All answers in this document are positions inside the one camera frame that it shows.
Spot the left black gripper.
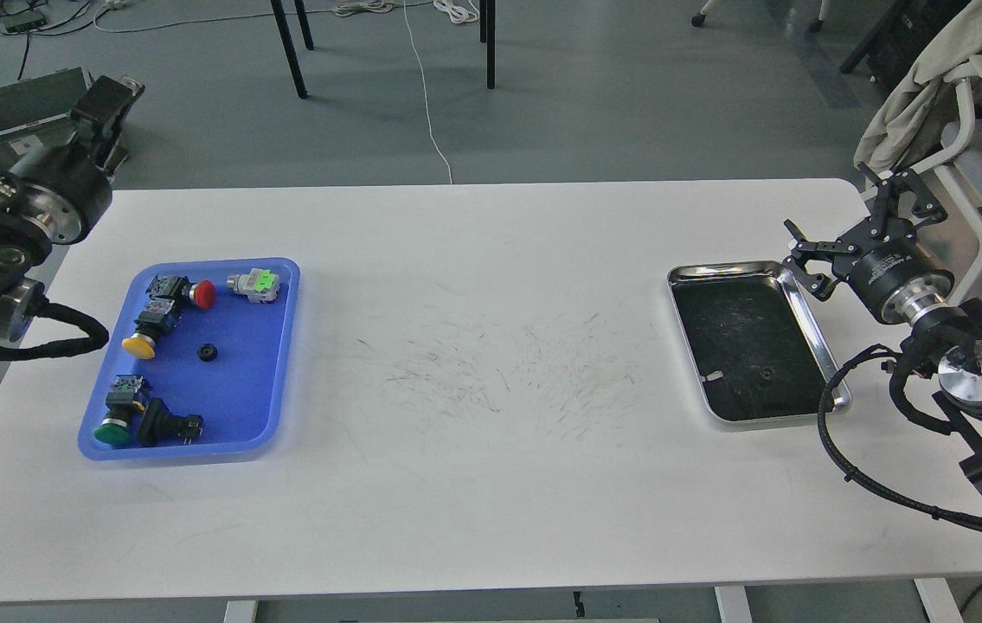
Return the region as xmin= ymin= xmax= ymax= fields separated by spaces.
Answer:
xmin=10 ymin=75 xmax=145 ymax=245

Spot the white floor cable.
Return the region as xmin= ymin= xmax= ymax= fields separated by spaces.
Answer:
xmin=400 ymin=0 xmax=453 ymax=186

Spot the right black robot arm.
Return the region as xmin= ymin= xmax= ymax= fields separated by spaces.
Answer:
xmin=783 ymin=165 xmax=982 ymax=533

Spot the steel tray with black mat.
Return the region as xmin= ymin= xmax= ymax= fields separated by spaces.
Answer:
xmin=667 ymin=260 xmax=838 ymax=429

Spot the green and grey switch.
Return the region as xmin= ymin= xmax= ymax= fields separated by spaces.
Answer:
xmin=226 ymin=268 xmax=281 ymax=304

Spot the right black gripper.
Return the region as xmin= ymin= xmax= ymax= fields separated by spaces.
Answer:
xmin=782 ymin=164 xmax=954 ymax=324

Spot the red push button switch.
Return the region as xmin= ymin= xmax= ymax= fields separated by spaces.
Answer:
xmin=145 ymin=275 xmax=217 ymax=309

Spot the blue plastic tray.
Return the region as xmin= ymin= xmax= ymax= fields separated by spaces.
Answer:
xmin=78 ymin=257 xmax=301 ymax=461

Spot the beige cloth on chair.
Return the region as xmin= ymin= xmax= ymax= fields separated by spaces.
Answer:
xmin=853 ymin=1 xmax=982 ymax=172

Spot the black table leg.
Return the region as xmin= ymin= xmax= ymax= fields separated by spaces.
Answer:
xmin=478 ymin=0 xmax=496 ymax=90
xmin=270 ymin=0 xmax=309 ymax=101

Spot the yellow push button switch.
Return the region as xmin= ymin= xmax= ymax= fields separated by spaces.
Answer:
xmin=120 ymin=299 xmax=181 ymax=360

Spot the grey plastic crate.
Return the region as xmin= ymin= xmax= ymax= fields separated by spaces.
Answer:
xmin=0 ymin=67 xmax=91 ymax=170

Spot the green push button switch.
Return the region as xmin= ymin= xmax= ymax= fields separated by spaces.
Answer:
xmin=93 ymin=375 xmax=151 ymax=448

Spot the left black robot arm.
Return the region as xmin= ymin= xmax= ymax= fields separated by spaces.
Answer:
xmin=0 ymin=76 xmax=145 ymax=362

